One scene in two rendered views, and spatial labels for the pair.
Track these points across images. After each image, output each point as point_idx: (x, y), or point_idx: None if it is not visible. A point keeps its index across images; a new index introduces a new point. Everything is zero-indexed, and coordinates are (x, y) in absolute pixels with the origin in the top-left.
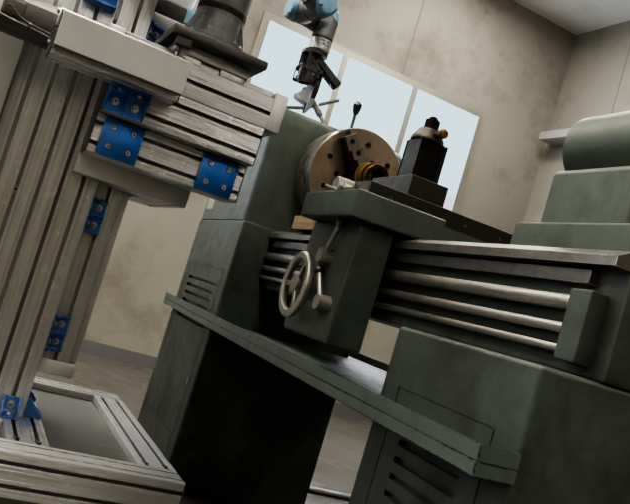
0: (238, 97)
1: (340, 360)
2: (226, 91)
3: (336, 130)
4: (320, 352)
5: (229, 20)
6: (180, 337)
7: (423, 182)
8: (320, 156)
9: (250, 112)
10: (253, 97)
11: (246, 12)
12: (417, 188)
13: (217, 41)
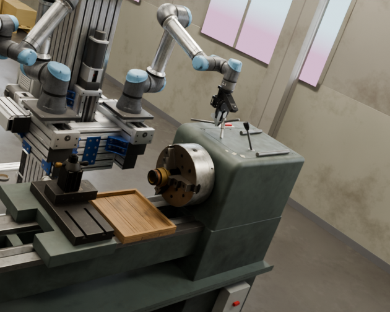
0: (43, 130)
1: (142, 275)
2: (41, 128)
3: (204, 141)
4: (158, 268)
5: (44, 96)
6: None
7: (48, 188)
8: (160, 158)
9: (46, 138)
10: (47, 131)
11: (53, 91)
12: (46, 190)
13: (30, 108)
